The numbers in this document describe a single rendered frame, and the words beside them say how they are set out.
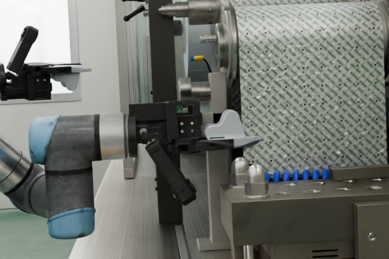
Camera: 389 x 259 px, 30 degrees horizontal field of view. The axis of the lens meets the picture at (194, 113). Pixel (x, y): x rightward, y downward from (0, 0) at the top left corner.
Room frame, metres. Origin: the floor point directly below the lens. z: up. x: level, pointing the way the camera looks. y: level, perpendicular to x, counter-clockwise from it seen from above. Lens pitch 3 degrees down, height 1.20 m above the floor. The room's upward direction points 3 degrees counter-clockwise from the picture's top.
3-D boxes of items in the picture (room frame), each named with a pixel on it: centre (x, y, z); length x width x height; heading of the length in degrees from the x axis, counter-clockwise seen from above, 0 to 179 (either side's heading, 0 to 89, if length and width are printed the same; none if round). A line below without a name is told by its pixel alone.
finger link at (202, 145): (1.14, -0.01, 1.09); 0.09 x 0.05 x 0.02; 92
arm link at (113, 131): (1.16, 0.13, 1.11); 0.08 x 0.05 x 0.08; 4
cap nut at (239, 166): (1.09, -0.07, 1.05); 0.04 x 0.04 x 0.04
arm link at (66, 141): (1.15, 0.21, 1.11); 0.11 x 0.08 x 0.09; 94
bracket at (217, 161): (1.26, -0.02, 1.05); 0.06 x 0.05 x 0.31; 94
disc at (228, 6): (1.22, -0.06, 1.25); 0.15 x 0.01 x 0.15; 4
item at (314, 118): (1.17, -0.19, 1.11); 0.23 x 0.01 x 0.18; 94
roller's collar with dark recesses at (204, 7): (1.47, -0.03, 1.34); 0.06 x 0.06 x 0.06; 4
